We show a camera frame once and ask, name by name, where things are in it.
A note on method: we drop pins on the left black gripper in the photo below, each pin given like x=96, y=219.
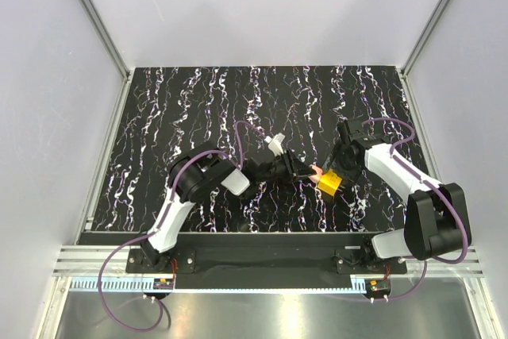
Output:
x=293, y=167

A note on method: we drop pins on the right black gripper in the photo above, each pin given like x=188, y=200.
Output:
x=332, y=163

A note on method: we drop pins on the pink plug adapter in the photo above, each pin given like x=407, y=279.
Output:
x=317, y=175

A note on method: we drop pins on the yellow socket cube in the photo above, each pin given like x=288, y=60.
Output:
x=330, y=183

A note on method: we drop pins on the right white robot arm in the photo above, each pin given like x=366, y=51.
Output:
x=436, y=225

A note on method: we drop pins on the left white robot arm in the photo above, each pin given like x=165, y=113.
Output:
x=195, y=174

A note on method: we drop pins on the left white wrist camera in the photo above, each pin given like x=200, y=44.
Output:
x=275, y=142

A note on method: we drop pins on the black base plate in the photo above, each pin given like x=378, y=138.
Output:
x=256, y=261

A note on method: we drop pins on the slotted cable duct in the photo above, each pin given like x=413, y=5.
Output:
x=122, y=284

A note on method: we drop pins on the right aluminium frame post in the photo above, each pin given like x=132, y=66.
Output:
x=427, y=32

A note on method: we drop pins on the aluminium frame post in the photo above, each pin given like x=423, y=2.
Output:
x=427, y=32
x=105, y=38

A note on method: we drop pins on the left aluminium frame post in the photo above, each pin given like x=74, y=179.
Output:
x=105, y=38

